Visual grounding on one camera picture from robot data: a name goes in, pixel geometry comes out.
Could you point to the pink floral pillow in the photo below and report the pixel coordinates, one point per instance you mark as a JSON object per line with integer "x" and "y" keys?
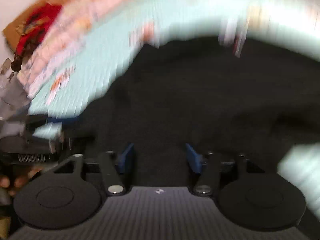
{"x": 62, "y": 30}

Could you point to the red cloth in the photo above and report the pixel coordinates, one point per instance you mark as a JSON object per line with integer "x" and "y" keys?
{"x": 40, "y": 22}

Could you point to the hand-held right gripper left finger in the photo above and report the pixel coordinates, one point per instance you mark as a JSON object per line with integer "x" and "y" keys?
{"x": 126, "y": 157}

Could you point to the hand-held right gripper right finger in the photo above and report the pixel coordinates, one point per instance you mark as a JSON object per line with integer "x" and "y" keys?
{"x": 193, "y": 158}

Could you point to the bee print quilt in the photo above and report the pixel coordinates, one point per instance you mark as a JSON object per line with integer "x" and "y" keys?
{"x": 112, "y": 42}

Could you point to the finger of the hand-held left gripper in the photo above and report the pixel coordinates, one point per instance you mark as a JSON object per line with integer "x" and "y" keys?
{"x": 80, "y": 138}

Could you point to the person's left hand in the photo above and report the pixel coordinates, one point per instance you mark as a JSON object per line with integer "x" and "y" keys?
{"x": 20, "y": 182}

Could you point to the black pants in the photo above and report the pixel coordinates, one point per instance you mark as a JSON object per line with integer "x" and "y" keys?
{"x": 200, "y": 92}

